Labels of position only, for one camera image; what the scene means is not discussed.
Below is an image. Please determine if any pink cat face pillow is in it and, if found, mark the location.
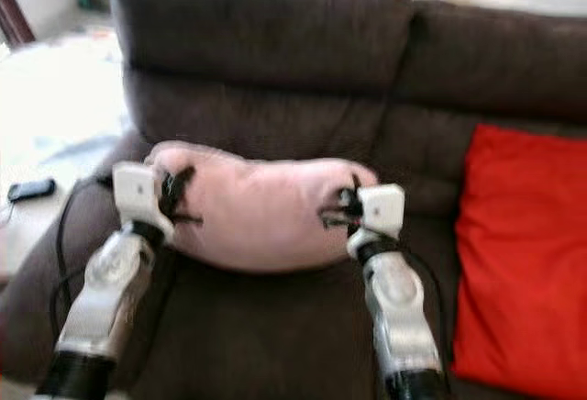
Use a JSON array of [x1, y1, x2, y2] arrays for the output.
[[147, 140, 380, 275]]

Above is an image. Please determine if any dark brown fabric sofa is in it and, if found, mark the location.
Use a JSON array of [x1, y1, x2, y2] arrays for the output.
[[0, 0, 587, 400]]

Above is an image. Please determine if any red pillow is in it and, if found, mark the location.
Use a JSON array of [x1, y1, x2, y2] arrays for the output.
[[451, 123, 587, 400]]

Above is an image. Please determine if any white side table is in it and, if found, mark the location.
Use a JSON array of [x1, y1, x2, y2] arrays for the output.
[[0, 176, 61, 283]]

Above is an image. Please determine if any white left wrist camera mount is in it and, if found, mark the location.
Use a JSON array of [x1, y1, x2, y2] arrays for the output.
[[112, 161, 174, 241]]

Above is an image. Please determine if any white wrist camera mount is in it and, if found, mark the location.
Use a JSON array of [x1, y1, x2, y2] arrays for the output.
[[112, 161, 174, 241], [347, 183, 407, 257]]

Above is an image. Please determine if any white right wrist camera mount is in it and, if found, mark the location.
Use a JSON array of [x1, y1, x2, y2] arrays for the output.
[[347, 183, 407, 257]]

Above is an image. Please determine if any black device with strap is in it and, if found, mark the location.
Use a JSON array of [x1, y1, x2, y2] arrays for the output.
[[5, 178, 59, 227]]

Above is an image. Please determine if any dark brown wooden door frame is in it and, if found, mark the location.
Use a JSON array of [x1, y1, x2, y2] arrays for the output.
[[0, 0, 37, 49]]

